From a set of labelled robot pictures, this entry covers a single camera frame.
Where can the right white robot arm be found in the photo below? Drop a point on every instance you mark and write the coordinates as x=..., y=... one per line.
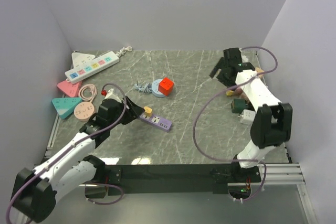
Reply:
x=272, y=124

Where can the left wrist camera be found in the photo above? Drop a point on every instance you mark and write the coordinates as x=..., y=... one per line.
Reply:
x=110, y=94

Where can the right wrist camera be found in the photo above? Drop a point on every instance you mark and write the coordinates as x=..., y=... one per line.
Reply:
x=244, y=57

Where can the tan cube socket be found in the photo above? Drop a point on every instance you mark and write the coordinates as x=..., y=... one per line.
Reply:
x=259, y=71

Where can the red cube socket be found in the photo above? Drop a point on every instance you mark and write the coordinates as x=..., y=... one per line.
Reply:
x=166, y=86

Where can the blue round socket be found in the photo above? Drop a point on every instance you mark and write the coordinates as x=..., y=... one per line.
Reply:
x=155, y=89

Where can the pink round socket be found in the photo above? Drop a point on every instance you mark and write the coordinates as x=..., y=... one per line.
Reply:
x=84, y=110

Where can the white plug adapter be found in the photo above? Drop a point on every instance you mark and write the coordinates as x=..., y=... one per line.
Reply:
x=247, y=117

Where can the pink cube socket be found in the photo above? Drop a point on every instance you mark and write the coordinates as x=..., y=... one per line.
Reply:
x=238, y=91

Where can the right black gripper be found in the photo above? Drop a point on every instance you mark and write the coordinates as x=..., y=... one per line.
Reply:
x=219, y=77

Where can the purple power strip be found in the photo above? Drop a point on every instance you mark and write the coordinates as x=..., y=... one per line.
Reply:
x=157, y=121

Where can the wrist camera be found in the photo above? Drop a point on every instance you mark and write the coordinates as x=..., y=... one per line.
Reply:
x=244, y=57
x=110, y=94

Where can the dark green cube socket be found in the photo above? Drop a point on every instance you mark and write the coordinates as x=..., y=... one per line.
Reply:
x=239, y=105

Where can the aluminium frame rail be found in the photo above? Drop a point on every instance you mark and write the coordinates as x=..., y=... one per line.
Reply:
x=283, y=174

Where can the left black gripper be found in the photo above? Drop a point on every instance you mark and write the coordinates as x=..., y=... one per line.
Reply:
x=131, y=113

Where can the white triangle socket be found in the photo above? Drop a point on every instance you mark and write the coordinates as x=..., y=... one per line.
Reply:
x=79, y=59

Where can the black base crossbar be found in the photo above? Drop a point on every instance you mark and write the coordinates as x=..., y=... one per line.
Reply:
x=174, y=178

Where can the pink triangle socket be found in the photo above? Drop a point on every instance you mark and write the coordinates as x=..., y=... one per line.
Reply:
x=69, y=89

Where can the teal triangle socket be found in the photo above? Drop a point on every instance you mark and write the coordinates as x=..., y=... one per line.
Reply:
x=65, y=106

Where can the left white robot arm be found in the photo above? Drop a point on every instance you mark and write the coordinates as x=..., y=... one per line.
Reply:
x=37, y=191

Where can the orange plug adapter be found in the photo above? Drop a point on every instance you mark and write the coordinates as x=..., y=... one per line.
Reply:
x=229, y=93
x=148, y=111

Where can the long white power strip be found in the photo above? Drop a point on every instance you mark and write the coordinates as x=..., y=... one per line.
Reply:
x=95, y=66

